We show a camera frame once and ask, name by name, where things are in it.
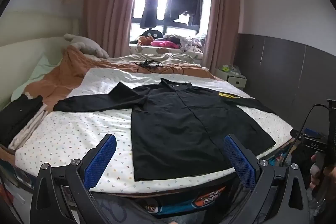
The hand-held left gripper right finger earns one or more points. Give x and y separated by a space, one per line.
240 161

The cartoon printed blanket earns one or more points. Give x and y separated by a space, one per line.
183 203

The grey plush toy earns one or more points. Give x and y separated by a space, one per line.
86 45

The person's right hand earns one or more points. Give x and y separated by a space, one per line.
329 174

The black plush toy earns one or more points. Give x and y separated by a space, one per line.
152 33

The cream headboard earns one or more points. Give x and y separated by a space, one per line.
26 56

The beige blanket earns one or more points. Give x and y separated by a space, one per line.
173 58

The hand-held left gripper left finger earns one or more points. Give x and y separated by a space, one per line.
101 161

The large black jacket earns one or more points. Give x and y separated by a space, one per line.
178 121

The printed window seat cushion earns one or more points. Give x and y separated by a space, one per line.
147 50

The brown plush toy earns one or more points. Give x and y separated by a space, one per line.
145 40

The pale green pillow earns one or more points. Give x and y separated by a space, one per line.
44 66

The white nightstand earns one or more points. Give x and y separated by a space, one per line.
235 79

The person's grey printed pants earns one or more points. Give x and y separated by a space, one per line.
118 211

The black folded garment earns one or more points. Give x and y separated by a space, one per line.
18 116

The bed with floral sheet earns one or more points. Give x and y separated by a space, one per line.
78 129

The green item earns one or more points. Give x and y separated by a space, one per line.
224 69

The long dark hanging coat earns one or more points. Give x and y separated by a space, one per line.
151 8

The patterned clothes pile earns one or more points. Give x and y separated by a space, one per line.
189 43

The pink curtain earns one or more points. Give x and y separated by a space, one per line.
110 3
223 16

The white folded clothes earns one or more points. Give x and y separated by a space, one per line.
26 132

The orange duvet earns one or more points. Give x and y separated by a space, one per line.
68 69

